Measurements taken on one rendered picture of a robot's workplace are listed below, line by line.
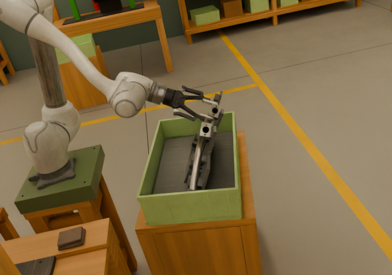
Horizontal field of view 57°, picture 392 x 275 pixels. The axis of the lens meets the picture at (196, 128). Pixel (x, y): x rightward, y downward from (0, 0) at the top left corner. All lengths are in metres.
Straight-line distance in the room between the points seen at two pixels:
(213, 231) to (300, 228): 1.07
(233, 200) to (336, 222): 1.26
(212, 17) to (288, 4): 1.29
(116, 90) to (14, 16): 0.48
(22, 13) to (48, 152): 0.61
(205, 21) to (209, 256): 4.84
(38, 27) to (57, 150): 0.57
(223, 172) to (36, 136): 0.86
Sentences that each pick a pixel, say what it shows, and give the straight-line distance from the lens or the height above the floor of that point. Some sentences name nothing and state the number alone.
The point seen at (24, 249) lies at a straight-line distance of 1.64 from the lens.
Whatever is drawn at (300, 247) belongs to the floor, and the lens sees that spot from 2.48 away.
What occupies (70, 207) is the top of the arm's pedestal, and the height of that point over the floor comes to 0.83.
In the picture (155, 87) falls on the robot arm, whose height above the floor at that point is 1.31.
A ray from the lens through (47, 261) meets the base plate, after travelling 1.54.
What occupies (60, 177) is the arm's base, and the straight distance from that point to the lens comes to 1.83.
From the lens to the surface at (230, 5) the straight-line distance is 6.20.
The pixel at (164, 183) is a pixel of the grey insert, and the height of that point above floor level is 0.85.
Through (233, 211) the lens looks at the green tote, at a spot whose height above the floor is 0.84.
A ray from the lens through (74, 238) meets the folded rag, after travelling 1.52.
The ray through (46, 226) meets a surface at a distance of 1.94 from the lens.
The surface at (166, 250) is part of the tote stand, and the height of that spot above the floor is 0.64.
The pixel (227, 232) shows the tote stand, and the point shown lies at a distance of 1.61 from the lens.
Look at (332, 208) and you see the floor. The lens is 2.73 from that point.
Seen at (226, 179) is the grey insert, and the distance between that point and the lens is 1.66.
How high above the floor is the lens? 1.92
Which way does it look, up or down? 31 degrees down
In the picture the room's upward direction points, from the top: 12 degrees counter-clockwise
